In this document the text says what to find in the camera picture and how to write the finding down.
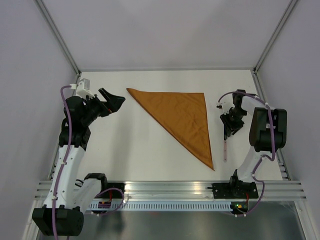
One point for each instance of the aluminium frame post right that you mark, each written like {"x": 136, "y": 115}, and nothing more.
{"x": 275, "y": 34}

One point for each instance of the aluminium frame post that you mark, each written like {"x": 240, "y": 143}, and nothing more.
{"x": 275, "y": 34}
{"x": 57, "y": 35}

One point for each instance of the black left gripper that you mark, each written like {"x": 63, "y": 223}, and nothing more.
{"x": 113, "y": 103}

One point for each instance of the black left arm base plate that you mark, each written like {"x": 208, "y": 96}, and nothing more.
{"x": 115, "y": 192}

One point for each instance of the aluminium frame post left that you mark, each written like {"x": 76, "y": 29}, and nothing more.
{"x": 57, "y": 35}

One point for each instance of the aluminium front rail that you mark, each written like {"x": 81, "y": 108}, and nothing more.
{"x": 278, "y": 190}

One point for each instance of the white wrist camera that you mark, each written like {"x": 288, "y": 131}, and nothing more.
{"x": 82, "y": 89}
{"x": 225, "y": 107}

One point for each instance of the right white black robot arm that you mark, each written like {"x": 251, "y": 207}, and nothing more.
{"x": 267, "y": 134}

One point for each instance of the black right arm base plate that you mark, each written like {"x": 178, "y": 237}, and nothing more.
{"x": 238, "y": 191}

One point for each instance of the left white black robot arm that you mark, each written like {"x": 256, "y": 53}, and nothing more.
{"x": 63, "y": 211}

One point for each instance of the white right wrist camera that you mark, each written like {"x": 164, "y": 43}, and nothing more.
{"x": 225, "y": 107}

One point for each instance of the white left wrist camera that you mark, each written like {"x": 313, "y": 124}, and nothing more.
{"x": 82, "y": 89}

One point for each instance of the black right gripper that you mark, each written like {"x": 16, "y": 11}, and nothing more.
{"x": 230, "y": 127}

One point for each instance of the orange-brown cloth napkin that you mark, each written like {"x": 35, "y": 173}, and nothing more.
{"x": 183, "y": 115}

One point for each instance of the white slotted cable duct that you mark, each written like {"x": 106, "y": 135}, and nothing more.
{"x": 179, "y": 206}

